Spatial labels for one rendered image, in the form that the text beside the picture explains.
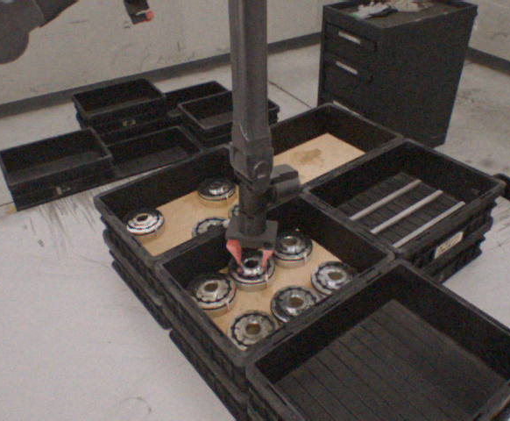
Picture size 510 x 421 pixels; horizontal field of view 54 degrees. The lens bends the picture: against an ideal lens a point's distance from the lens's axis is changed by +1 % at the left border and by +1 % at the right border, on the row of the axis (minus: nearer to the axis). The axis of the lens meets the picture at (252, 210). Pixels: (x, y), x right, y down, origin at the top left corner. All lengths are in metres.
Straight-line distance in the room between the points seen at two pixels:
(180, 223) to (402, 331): 0.59
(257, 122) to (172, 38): 3.39
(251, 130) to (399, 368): 0.51
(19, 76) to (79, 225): 2.56
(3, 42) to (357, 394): 0.76
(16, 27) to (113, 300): 0.77
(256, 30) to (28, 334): 0.86
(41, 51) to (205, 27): 1.28
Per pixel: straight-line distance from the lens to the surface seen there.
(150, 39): 4.19
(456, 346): 1.06
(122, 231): 1.13
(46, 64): 4.03
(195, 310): 0.93
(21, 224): 1.64
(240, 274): 1.09
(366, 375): 0.98
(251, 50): 0.86
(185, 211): 1.32
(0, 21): 0.71
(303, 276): 1.12
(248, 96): 0.87
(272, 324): 0.99
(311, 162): 1.50
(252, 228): 1.00
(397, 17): 2.72
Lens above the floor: 1.62
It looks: 37 degrees down
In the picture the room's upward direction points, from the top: 2 degrees counter-clockwise
